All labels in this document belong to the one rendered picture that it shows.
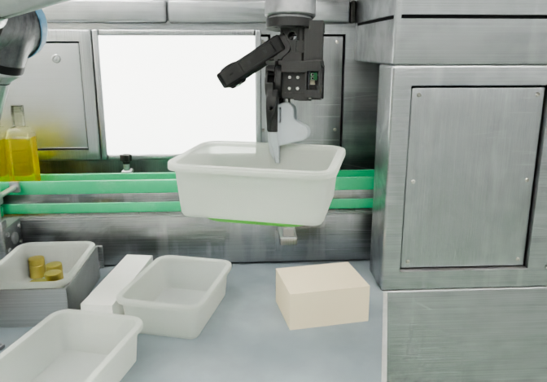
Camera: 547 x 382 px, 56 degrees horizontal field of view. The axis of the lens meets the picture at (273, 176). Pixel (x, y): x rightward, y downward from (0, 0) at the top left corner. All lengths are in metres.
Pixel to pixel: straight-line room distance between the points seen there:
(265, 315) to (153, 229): 0.38
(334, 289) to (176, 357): 0.32
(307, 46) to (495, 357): 0.89
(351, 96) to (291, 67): 0.70
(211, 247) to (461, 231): 0.58
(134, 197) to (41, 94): 0.39
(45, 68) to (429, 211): 1.01
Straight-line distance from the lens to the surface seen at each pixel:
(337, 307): 1.04
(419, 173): 1.14
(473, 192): 1.19
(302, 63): 0.75
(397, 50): 1.08
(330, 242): 1.31
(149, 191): 1.28
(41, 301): 1.11
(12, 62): 0.95
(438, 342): 1.30
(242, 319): 1.07
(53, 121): 1.49
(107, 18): 1.43
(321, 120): 1.45
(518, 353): 1.40
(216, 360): 0.95
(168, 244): 1.30
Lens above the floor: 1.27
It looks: 14 degrees down
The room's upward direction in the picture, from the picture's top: straight up
